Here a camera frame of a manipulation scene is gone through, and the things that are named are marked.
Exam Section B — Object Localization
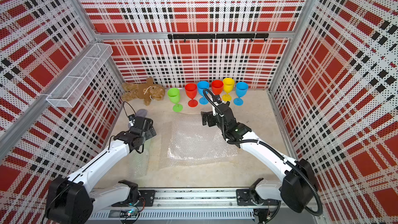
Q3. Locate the white wire mesh shelf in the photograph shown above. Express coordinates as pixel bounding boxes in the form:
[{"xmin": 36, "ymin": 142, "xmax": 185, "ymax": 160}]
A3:
[{"xmin": 46, "ymin": 43, "xmax": 113, "ymax": 108}]

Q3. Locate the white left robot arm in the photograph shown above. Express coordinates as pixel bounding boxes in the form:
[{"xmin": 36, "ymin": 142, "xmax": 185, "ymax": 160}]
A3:
[{"xmin": 44, "ymin": 115, "xmax": 156, "ymax": 224}]

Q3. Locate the brown teddy bear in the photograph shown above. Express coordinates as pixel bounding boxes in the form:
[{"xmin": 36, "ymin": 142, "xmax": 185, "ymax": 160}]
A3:
[{"xmin": 121, "ymin": 77, "xmax": 165, "ymax": 106}]

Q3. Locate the green circuit board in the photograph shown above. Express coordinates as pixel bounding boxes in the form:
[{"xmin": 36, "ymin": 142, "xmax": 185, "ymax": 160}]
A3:
[{"xmin": 120, "ymin": 209, "xmax": 139, "ymax": 219}]

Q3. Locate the bright green glass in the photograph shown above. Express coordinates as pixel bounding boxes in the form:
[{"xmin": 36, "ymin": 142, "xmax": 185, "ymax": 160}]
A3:
[{"xmin": 167, "ymin": 88, "xmax": 183, "ymax": 113}]

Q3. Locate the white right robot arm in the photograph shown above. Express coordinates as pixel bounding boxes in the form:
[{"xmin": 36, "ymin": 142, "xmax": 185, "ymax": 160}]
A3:
[{"xmin": 201, "ymin": 103, "xmax": 323, "ymax": 216}]

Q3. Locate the light blue glass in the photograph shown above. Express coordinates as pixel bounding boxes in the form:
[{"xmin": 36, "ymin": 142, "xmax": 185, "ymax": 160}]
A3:
[{"xmin": 233, "ymin": 82, "xmax": 248, "ymax": 106}]

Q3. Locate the red wine glass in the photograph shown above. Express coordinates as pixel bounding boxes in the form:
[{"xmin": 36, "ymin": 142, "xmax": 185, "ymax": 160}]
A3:
[{"xmin": 211, "ymin": 80, "xmax": 224, "ymax": 95}]

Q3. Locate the blue wine glass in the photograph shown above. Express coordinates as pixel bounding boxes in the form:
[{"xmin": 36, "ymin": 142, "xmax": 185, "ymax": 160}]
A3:
[{"xmin": 197, "ymin": 81, "xmax": 209, "ymax": 105}]

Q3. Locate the pink red glass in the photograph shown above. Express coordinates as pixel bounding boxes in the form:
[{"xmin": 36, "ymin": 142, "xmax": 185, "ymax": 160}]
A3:
[{"xmin": 184, "ymin": 83, "xmax": 198, "ymax": 107}]

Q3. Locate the black wall hook rail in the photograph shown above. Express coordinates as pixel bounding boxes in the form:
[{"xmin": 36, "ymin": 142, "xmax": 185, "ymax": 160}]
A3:
[{"xmin": 167, "ymin": 33, "xmax": 269, "ymax": 41}]

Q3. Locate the yellow glass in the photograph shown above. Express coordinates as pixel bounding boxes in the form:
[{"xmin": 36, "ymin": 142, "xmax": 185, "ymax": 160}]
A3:
[{"xmin": 222, "ymin": 78, "xmax": 235, "ymax": 102}]

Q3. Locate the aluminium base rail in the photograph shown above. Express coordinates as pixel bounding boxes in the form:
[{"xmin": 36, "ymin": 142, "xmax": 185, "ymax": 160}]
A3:
[{"xmin": 137, "ymin": 185, "xmax": 287, "ymax": 209}]

